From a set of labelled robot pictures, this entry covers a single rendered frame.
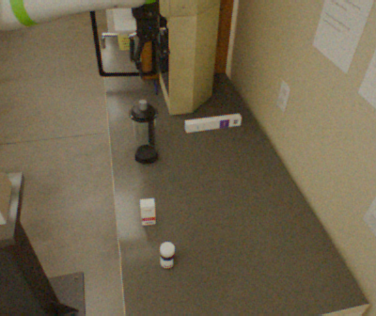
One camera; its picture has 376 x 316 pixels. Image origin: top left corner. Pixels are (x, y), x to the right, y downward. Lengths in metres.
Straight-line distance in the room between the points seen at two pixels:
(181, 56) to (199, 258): 0.85
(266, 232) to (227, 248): 0.16
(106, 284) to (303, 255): 1.30
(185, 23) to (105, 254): 1.47
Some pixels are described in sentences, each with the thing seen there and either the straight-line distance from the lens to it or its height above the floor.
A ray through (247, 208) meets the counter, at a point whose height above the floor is 0.94.
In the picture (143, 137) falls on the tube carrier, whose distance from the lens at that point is 1.32.
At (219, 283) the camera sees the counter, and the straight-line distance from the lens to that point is 1.09.
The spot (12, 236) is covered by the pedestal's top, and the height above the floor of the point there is 0.94.
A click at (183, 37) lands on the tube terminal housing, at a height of 1.33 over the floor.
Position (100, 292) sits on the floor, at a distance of 2.16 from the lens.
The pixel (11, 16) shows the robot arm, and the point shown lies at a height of 1.53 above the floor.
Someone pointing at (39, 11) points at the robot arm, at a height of 1.55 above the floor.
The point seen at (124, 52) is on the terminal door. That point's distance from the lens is 1.85.
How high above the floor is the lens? 1.89
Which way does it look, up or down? 42 degrees down
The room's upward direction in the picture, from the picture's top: 2 degrees clockwise
